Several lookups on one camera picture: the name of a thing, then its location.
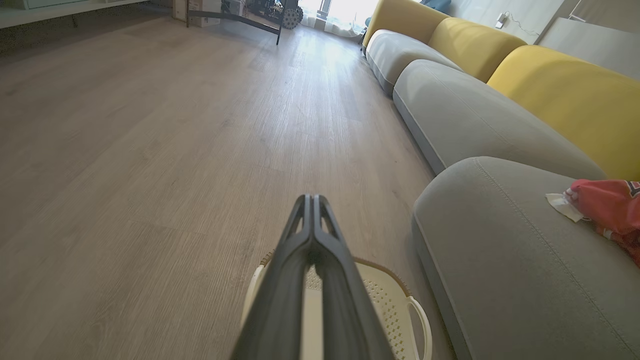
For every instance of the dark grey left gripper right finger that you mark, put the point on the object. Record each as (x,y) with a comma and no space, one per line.
(345,300)

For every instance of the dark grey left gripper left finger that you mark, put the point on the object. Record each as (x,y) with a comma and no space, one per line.
(280,295)

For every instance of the red basketball jersey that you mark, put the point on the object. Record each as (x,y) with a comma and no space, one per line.
(610,210)

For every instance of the yellow sofa back cushion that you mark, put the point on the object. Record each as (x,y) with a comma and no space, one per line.
(400,17)
(575,100)
(475,45)

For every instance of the white plastic laundry basket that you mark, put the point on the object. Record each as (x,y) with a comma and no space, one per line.
(385,305)

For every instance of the white sheer curtain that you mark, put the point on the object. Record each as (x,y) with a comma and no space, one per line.
(340,22)

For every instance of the black perforated wheel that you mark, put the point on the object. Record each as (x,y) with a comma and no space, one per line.
(292,17)

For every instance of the white cardboard box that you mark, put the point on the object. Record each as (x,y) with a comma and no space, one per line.
(200,10)

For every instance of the blue pillow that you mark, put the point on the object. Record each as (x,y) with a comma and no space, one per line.
(436,5)

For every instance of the grey flat panel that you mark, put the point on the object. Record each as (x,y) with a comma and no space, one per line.
(595,45)

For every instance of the white low cabinet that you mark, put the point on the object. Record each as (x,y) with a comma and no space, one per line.
(60,10)

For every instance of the black metal frame table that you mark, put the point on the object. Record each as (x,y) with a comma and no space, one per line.
(235,17)

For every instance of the white wall charger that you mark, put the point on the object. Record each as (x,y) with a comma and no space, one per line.
(501,20)

